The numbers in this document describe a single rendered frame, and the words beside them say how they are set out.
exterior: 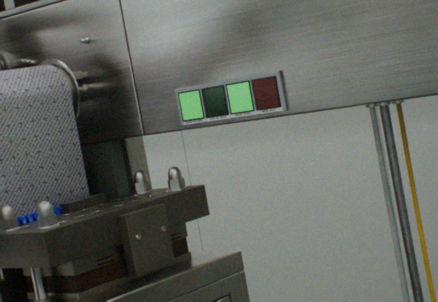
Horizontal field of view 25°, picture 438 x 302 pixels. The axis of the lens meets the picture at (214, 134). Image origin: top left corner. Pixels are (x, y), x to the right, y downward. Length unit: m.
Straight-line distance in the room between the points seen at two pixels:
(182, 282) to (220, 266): 0.10
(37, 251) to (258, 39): 0.52
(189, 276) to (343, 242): 2.86
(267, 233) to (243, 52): 3.15
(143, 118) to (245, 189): 2.97
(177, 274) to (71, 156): 0.34
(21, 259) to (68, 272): 0.08
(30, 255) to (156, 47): 0.48
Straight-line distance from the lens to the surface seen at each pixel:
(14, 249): 1.71
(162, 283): 1.73
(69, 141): 1.94
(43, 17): 2.13
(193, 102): 1.83
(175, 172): 1.89
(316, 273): 4.74
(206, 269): 1.81
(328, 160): 4.55
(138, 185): 1.95
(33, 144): 1.88
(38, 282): 1.72
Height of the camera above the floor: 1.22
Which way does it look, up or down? 3 degrees down
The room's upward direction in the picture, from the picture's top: 10 degrees counter-clockwise
